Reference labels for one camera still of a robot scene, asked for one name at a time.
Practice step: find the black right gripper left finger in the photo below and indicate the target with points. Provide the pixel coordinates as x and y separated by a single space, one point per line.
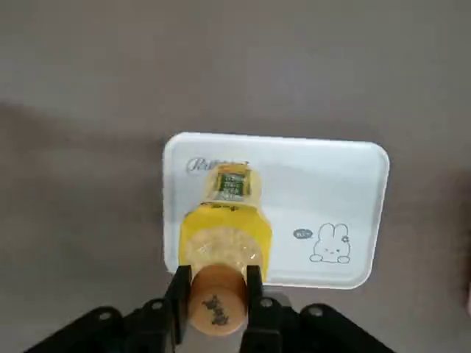
180 294

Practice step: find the white rabbit print tray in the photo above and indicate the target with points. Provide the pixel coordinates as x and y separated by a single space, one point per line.
312 184

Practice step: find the yellow pear drink bottle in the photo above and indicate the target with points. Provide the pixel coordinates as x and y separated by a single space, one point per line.
224 224

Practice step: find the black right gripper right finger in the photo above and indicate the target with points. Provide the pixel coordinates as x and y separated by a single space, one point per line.
254 294

